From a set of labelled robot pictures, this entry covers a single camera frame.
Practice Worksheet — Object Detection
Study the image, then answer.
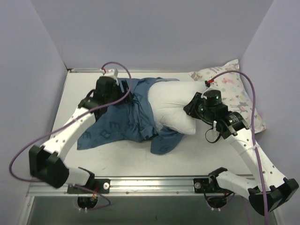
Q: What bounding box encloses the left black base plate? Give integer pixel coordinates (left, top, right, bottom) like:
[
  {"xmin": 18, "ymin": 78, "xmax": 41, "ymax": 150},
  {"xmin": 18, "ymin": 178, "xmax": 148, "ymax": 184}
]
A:
[{"xmin": 67, "ymin": 178, "xmax": 111, "ymax": 194}]

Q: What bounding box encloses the aluminium front rail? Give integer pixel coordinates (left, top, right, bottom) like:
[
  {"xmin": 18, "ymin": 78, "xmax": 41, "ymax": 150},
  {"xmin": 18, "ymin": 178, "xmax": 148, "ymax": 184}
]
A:
[{"xmin": 28, "ymin": 171, "xmax": 261, "ymax": 198}]

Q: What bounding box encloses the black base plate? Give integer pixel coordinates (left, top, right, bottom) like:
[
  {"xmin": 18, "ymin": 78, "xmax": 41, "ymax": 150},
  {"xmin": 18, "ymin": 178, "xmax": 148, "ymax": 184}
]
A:
[
  {"xmin": 193, "ymin": 178, "xmax": 226, "ymax": 194},
  {"xmin": 67, "ymin": 178, "xmax": 111, "ymax": 194}
]

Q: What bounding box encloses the blue letter print pillowcase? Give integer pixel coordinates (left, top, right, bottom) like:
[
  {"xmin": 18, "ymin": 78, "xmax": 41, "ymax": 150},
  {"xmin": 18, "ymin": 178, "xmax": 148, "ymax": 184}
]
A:
[{"xmin": 77, "ymin": 77, "xmax": 184, "ymax": 155}]

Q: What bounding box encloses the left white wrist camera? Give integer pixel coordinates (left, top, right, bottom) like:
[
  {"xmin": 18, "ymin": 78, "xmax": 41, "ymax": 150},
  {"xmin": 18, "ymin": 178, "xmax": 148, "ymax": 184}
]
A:
[{"xmin": 100, "ymin": 68, "xmax": 118, "ymax": 79}]

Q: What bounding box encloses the white floral deer pillow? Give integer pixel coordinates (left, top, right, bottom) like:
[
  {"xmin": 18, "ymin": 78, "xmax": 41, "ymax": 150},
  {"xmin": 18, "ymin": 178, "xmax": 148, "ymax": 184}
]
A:
[{"xmin": 189, "ymin": 59, "xmax": 253, "ymax": 125}]

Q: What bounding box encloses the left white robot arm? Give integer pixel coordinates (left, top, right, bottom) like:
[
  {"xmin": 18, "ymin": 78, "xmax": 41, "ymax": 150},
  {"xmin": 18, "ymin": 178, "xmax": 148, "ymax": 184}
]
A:
[{"xmin": 29, "ymin": 75, "xmax": 132, "ymax": 193}]

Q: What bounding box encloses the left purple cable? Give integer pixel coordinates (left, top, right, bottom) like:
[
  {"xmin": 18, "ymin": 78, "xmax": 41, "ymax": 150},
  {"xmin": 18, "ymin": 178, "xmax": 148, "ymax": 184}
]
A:
[{"xmin": 8, "ymin": 61, "xmax": 132, "ymax": 209}]

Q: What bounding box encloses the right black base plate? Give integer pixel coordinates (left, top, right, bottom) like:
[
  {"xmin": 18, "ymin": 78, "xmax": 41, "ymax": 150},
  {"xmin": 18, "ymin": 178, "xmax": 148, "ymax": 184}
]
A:
[{"xmin": 193, "ymin": 178, "xmax": 226, "ymax": 194}]

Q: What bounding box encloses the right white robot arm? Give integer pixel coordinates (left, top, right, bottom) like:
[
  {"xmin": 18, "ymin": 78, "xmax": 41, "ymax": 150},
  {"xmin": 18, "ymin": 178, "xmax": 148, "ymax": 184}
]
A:
[{"xmin": 184, "ymin": 90, "xmax": 299, "ymax": 216}]

